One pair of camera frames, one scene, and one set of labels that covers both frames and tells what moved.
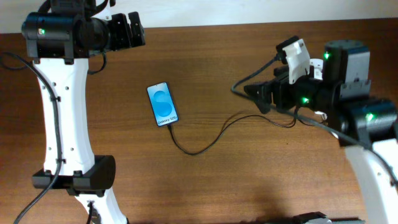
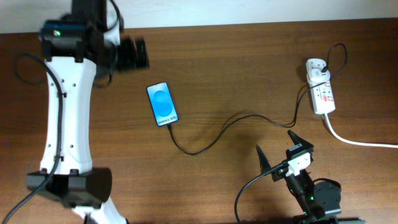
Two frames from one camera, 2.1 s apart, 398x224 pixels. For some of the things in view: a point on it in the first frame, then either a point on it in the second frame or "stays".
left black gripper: [125, 40] to [130, 60]
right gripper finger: [261, 94] to [264, 164]
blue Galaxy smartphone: [163, 104] stays
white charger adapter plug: [318, 74] stays
